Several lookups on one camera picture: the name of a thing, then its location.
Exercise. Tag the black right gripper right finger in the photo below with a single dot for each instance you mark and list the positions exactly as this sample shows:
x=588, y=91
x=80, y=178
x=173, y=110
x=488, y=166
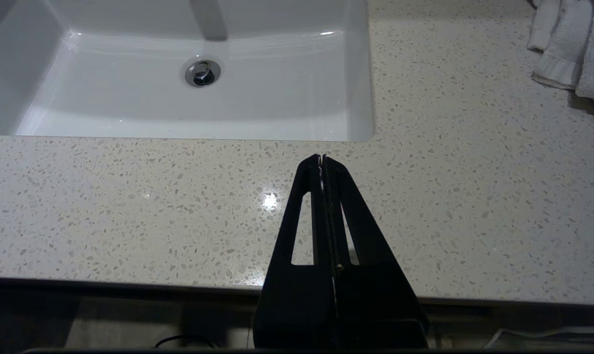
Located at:
x=375, y=305

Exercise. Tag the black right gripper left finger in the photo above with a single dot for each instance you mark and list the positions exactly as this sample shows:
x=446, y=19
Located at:
x=292, y=305

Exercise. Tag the white rectangular sink basin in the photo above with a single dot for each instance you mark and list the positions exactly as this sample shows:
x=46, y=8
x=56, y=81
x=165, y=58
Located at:
x=179, y=108

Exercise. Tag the chrome sink drain stopper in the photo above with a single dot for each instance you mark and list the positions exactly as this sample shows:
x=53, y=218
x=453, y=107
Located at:
x=203, y=73

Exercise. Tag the white crumpled towel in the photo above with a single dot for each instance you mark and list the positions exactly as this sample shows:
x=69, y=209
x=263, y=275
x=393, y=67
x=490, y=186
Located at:
x=572, y=44

